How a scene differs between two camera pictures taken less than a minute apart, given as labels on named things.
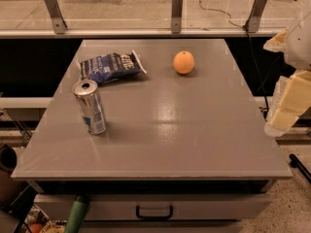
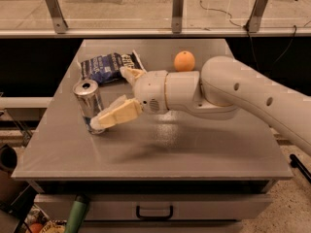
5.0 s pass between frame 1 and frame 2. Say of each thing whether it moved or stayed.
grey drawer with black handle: stayed
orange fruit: stayed
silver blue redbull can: stayed
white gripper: moved
